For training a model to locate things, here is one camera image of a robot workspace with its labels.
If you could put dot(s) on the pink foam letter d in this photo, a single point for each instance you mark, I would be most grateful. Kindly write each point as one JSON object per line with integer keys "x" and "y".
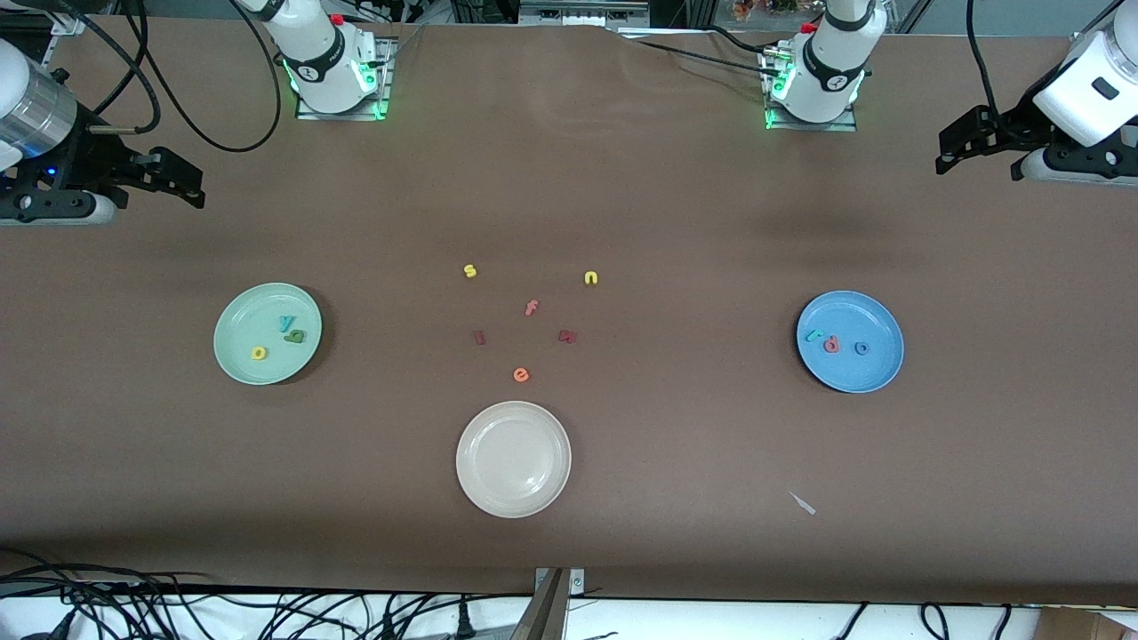
{"x": 831, "y": 343}

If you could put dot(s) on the blue plate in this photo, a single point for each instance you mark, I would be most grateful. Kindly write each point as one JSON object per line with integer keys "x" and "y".
{"x": 853, "y": 311}

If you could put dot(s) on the grey metal beam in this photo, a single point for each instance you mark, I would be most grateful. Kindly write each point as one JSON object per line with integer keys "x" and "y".
{"x": 542, "y": 618}

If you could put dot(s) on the brown cardboard box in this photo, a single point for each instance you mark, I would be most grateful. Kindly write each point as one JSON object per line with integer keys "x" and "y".
{"x": 1085, "y": 627}

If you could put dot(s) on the beige plate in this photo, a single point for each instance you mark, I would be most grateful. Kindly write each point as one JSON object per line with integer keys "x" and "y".
{"x": 513, "y": 460}

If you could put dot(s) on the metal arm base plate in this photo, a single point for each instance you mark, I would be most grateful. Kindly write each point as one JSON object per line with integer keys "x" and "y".
{"x": 845, "y": 126}
{"x": 384, "y": 98}

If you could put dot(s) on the black power plug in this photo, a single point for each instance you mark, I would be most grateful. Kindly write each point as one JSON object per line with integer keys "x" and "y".
{"x": 463, "y": 622}

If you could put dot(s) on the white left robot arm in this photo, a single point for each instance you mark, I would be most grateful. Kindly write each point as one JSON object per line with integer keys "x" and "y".
{"x": 827, "y": 71}

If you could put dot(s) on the silver metal box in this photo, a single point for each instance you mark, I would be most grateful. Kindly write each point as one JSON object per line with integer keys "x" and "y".
{"x": 582, "y": 11}

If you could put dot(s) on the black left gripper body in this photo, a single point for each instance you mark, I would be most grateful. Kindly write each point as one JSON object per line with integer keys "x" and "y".
{"x": 1011, "y": 132}

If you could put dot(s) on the green plate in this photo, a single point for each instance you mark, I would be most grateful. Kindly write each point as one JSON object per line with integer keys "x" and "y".
{"x": 249, "y": 311}

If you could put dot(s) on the aluminium frame rail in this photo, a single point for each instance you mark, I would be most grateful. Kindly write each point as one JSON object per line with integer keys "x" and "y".
{"x": 1092, "y": 27}

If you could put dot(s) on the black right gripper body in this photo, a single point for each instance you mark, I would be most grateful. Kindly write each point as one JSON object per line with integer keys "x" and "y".
{"x": 86, "y": 160}

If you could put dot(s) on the orange flower decoration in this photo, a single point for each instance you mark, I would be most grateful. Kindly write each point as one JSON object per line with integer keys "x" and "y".
{"x": 765, "y": 7}

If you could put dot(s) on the silver bracket plate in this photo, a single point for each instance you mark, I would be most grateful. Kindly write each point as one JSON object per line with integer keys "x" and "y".
{"x": 576, "y": 582}

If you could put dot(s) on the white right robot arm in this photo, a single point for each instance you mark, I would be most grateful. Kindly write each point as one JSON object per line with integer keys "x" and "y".
{"x": 324, "y": 67}

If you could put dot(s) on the white tape scrap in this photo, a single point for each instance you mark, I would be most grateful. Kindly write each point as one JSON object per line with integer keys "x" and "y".
{"x": 802, "y": 503}

